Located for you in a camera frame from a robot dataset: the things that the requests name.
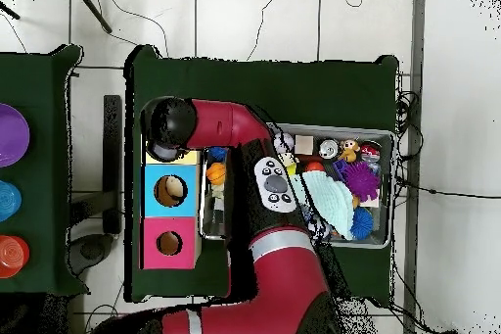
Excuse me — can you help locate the dark tripod leg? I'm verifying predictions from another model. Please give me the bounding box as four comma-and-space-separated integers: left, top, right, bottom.
71, 0, 114, 34
0, 0, 21, 21

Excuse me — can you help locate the tangled black cable bundle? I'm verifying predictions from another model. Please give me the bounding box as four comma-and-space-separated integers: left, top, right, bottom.
392, 88, 426, 210

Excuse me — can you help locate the grey floor cable cover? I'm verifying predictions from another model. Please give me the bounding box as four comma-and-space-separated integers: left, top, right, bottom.
402, 0, 427, 288

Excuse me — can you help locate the plain wooden block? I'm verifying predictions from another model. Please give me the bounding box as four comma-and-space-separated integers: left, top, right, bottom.
294, 134, 314, 156

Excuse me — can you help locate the thin black floor cable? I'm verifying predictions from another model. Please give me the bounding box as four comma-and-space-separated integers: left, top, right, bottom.
246, 0, 284, 62

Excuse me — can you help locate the silver drink can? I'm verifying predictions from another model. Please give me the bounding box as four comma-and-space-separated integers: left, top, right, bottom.
318, 138, 339, 160

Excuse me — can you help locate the orange plastic bowl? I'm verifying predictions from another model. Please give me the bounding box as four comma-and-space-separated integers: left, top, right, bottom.
0, 234, 31, 279

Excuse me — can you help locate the purple spiky ball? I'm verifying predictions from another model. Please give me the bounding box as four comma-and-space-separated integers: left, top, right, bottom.
340, 161, 382, 203

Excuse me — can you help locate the white toy baseball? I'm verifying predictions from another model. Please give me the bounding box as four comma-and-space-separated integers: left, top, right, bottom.
272, 131, 296, 154

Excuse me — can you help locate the blue fuzzy ball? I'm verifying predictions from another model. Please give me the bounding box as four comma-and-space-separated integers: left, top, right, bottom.
350, 206, 375, 241
207, 146, 229, 163

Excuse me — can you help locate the orange toy basketball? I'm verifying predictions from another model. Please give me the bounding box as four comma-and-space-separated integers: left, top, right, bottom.
205, 162, 227, 186

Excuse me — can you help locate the dark green side-table cloth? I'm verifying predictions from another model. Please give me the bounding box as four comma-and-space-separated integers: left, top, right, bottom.
0, 45, 91, 296

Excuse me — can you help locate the dark green tablecloth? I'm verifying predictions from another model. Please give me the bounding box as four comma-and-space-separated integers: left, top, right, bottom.
124, 45, 400, 304

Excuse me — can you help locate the brown monkey plush toy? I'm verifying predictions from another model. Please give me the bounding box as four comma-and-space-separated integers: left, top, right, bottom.
338, 138, 361, 164

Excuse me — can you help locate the silver mesh bin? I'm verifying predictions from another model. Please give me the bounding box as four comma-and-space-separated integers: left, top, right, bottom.
199, 122, 394, 250

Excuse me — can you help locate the wooden three-hole sorting box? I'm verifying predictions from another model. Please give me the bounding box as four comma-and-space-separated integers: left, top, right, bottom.
139, 141, 205, 270

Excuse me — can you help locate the long black floor cable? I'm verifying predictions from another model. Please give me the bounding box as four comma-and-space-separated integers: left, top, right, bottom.
394, 176, 501, 200

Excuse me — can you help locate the mint green cloth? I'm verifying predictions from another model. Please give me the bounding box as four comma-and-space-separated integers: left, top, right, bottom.
300, 171, 355, 241

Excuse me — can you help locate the blue plastic bowl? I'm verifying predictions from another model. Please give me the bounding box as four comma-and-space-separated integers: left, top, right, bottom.
0, 179, 23, 222

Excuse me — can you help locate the purple plastic bowl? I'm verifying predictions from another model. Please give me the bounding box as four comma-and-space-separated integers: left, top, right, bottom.
0, 102, 31, 168

